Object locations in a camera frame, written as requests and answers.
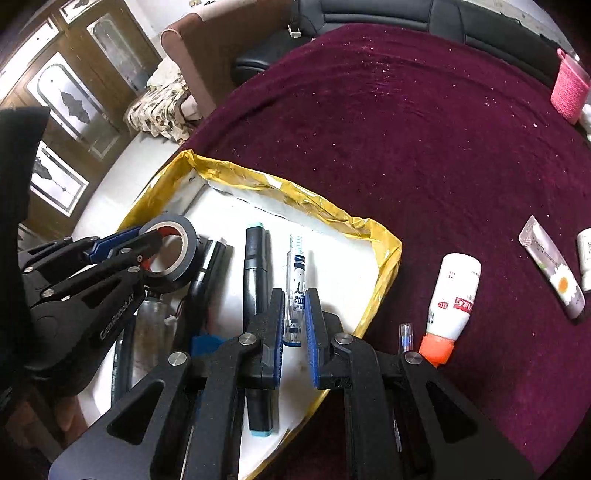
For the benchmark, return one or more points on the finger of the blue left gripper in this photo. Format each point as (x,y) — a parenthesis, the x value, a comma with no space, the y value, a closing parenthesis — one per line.
(137,251)
(101,248)

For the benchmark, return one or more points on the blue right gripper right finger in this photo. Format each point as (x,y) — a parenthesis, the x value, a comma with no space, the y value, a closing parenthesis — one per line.
(321,326)

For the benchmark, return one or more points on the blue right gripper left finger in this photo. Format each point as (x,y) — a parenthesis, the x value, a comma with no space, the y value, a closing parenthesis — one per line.
(264,368)

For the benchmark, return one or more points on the clear blue pen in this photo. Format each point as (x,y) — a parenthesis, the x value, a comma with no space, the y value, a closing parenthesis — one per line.
(296,286)

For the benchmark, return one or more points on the black marker teal cap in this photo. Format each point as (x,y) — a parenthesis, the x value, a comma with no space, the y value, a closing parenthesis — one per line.
(255,298)

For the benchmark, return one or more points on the black electrical tape roll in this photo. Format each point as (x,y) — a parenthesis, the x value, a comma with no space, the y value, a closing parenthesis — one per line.
(177,260)

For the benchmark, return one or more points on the white foam box yellow tape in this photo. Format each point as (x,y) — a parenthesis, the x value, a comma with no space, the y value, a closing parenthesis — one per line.
(352,262)

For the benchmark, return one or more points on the white bottle orange cap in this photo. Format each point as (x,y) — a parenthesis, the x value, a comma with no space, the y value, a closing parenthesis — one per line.
(451,306)

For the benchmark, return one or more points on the blue cylindrical battery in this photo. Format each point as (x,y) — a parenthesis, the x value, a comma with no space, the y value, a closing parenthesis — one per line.
(204,344)

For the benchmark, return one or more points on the silver floral tube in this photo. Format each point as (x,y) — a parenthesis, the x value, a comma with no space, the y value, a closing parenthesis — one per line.
(153,334)

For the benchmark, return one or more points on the floral blanket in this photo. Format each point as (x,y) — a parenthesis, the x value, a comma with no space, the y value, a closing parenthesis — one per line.
(166,108)

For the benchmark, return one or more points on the wooden door with glass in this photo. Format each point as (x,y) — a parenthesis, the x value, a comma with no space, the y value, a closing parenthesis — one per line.
(86,62)

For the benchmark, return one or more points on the brown armchair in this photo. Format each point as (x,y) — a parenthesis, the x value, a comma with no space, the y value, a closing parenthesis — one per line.
(205,43)

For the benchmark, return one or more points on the dark red tablecloth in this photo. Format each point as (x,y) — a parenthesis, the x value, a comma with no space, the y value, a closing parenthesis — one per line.
(452,150)

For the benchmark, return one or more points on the white cream tube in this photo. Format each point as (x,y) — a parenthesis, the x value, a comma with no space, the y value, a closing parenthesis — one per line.
(550,261)

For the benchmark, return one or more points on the small white pill bottle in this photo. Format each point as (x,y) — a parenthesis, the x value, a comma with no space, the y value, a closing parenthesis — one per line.
(583,242)

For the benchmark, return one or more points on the white stuffed toy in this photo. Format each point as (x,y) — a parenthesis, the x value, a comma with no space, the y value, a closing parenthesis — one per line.
(585,120)

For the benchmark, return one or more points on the pink knit covered bottle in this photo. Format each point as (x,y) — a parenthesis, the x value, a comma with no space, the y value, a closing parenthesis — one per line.
(571,88)

